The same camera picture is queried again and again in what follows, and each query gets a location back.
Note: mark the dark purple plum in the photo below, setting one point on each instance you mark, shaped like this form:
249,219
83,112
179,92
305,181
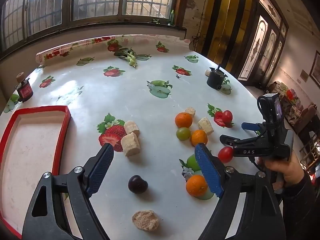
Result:
138,184

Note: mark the red cherry tomato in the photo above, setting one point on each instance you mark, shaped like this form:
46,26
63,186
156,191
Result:
227,115
225,154

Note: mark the brown bread piece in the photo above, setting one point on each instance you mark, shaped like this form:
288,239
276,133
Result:
146,220

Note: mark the person's right forearm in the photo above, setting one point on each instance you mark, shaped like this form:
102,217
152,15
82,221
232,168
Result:
302,210

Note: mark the floral covered furniture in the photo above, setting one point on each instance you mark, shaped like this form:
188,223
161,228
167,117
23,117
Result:
290,100

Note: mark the beige porous food chunk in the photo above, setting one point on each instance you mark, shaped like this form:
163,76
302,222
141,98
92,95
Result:
130,145
131,127
190,111
205,125

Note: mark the green bottle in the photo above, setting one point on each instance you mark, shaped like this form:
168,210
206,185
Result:
172,17

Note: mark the orange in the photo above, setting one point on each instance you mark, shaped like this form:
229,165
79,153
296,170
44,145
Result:
199,137
183,120
196,186

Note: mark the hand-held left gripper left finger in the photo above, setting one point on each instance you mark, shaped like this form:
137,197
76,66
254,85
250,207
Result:
100,170

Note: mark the person's right hand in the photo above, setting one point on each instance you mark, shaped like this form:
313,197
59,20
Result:
290,170

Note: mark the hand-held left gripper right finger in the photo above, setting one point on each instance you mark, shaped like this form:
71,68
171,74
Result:
208,170

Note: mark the black motor with red label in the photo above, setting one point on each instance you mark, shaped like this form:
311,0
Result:
24,91

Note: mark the fruit print tablecloth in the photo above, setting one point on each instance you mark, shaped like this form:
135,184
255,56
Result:
125,92

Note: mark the green round fruit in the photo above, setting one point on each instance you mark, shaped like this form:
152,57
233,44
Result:
183,133

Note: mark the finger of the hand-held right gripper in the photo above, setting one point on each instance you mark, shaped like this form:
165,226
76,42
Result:
240,147
250,126

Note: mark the red rimmed tray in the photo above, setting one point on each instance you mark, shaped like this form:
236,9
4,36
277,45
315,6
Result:
27,155

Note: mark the window with metal grille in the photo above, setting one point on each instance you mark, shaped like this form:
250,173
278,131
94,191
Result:
95,0

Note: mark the framed wall picture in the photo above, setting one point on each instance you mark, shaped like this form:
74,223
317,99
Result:
315,67

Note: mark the green bok choy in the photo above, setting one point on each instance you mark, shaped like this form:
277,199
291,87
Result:
128,55

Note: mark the glass panel door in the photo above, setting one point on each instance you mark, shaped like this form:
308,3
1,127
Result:
265,42

